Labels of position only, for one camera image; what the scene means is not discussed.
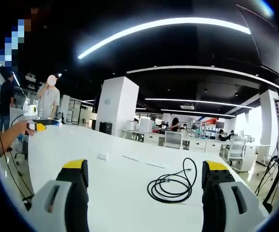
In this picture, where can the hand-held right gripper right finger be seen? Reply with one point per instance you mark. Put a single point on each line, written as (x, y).
(222, 207)

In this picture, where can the white flat desk panel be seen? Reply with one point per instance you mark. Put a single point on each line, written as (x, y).
(134, 158)

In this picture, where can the grey mesh office chair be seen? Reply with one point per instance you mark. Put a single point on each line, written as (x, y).
(173, 139)

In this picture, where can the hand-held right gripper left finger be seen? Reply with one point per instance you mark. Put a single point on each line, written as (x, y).
(66, 205)

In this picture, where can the white desk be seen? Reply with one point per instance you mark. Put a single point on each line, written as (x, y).
(129, 183)

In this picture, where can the white cabinet row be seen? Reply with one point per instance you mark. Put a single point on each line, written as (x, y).
(197, 145)

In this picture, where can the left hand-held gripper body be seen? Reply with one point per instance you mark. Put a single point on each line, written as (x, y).
(29, 111)

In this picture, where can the white charger adapter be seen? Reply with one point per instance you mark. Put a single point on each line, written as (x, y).
(102, 156)

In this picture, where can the black box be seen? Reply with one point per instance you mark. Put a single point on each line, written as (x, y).
(105, 127)

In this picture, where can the long curved ceiling light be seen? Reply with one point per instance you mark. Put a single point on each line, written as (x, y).
(153, 24)

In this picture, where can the white mesh office chair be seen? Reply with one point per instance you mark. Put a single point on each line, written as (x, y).
(236, 149)

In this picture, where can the white square pillar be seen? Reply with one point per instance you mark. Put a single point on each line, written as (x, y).
(116, 106)

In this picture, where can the person's left hand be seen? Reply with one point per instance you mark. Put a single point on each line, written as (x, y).
(30, 131)

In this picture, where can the black tripod stand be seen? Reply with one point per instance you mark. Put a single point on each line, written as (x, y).
(278, 178)

